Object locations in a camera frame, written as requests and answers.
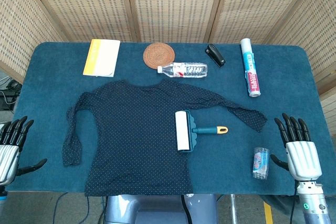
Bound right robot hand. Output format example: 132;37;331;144
270;113;323;182

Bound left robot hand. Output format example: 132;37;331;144
0;115;48;187

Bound teal lint roller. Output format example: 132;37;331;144
175;110;229;154

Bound small clear plastic packet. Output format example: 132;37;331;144
252;147;270;181

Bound plastic food wrap roll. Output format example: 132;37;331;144
240;38;262;98

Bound dark blue dotted shirt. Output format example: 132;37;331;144
61;79;268;197

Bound black stapler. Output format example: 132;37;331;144
205;44;226;68

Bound yellow and white booklet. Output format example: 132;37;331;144
82;39;121;78

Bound blue carpeted table top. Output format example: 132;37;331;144
5;41;332;196

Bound clear plastic water bottle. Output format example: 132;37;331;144
157;62;208;79

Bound grey-blue robot torso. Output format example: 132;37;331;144
104;194;218;224

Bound round woven rattan coaster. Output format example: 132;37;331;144
143;42;176;69

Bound woven bamboo folding screen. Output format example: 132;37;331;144
0;0;336;135

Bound black cables on floor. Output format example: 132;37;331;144
0;76;23;112

